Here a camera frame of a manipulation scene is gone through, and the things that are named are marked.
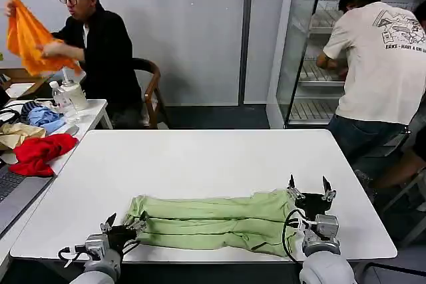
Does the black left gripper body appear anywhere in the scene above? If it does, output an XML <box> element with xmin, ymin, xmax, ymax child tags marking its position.
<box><xmin>107</xmin><ymin>225</ymin><xmax>141</xmax><ymax>252</ymax></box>

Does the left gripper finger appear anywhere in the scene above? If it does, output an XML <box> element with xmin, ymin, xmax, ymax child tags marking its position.
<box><xmin>100</xmin><ymin>212</ymin><xmax>118</xmax><ymax>233</ymax></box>
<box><xmin>125</xmin><ymin>217</ymin><xmax>148</xmax><ymax>232</ymax></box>

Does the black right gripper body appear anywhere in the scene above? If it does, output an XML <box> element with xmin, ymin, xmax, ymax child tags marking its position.
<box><xmin>294</xmin><ymin>192</ymin><xmax>334</xmax><ymax>220</ymax></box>

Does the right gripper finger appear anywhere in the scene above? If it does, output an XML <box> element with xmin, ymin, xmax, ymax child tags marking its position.
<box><xmin>321</xmin><ymin>175</ymin><xmax>337</xmax><ymax>202</ymax></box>
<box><xmin>286</xmin><ymin>174</ymin><xmax>306</xmax><ymax>200</ymax></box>

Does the light green shirt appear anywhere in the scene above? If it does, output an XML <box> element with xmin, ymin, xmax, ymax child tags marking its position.
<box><xmin>124</xmin><ymin>188</ymin><xmax>301</xmax><ymax>259</ymax></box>

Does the orange cloth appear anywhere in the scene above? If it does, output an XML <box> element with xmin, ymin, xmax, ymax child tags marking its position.
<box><xmin>5</xmin><ymin>0</ymin><xmax>83</xmax><ymax>77</ymax></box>

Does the seated person's left hand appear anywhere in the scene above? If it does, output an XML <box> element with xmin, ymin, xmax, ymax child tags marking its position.
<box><xmin>41</xmin><ymin>42</ymin><xmax>59</xmax><ymax>59</ymax></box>

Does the seated person's right hand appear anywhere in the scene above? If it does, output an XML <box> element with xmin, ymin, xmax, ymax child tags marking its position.
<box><xmin>3</xmin><ymin>0</ymin><xmax>18</xmax><ymax>17</ymax></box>

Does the grey laptop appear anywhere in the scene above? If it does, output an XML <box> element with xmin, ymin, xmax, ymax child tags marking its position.
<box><xmin>0</xmin><ymin>160</ymin><xmax>56</xmax><ymax>235</ymax></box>

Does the red cloth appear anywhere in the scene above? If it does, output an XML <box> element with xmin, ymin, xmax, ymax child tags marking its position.
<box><xmin>9</xmin><ymin>132</ymin><xmax>79</xmax><ymax>178</ymax></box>

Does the white side table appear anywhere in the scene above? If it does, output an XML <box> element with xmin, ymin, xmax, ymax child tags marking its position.
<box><xmin>0</xmin><ymin>98</ymin><xmax>114</xmax><ymax>241</ymax></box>

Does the light blue cloth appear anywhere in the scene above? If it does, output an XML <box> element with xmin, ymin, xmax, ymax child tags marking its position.
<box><xmin>27</xmin><ymin>105</ymin><xmax>68</xmax><ymax>137</ymax></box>

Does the beige cloth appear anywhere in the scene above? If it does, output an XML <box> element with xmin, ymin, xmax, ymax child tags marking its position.
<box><xmin>0</xmin><ymin>122</ymin><xmax>47</xmax><ymax>152</ymax></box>

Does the person in white shirt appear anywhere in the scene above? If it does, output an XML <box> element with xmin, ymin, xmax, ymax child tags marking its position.
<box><xmin>316</xmin><ymin>0</ymin><xmax>426</xmax><ymax>159</ymax></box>

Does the clear water bottle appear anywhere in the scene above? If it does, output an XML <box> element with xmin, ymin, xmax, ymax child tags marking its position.
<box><xmin>49</xmin><ymin>80</ymin><xmax>69</xmax><ymax>114</ymax></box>

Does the dark striped cloth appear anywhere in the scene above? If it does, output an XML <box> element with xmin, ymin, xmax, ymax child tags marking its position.
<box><xmin>21</xmin><ymin>100</ymin><xmax>45</xmax><ymax>122</ymax></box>

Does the glass door display fridge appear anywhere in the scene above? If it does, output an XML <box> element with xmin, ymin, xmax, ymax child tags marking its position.
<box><xmin>266</xmin><ymin>0</ymin><xmax>426</xmax><ymax>129</ymax></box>

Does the dark wooden chair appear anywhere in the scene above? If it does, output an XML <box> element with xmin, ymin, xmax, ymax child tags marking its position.
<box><xmin>132</xmin><ymin>57</ymin><xmax>171</xmax><ymax>130</ymax></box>

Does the brown cardboard box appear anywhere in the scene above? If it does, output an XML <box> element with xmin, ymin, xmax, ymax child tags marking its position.
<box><xmin>0</xmin><ymin>68</ymin><xmax>51</xmax><ymax>99</ymax></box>

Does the seated person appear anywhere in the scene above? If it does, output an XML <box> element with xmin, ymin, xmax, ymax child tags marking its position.
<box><xmin>3</xmin><ymin>0</ymin><xmax>147</xmax><ymax>129</ymax></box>

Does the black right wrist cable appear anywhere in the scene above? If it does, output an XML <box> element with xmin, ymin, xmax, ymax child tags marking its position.
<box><xmin>282</xmin><ymin>208</ymin><xmax>309</xmax><ymax>262</ymax></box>

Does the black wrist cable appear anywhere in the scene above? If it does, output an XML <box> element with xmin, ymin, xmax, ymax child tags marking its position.
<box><xmin>58</xmin><ymin>238</ymin><xmax>141</xmax><ymax>269</ymax></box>
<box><xmin>282</xmin><ymin>208</ymin><xmax>309</xmax><ymax>262</ymax></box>

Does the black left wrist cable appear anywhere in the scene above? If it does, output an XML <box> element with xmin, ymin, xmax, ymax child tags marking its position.
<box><xmin>58</xmin><ymin>238</ymin><xmax>141</xmax><ymax>269</ymax></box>

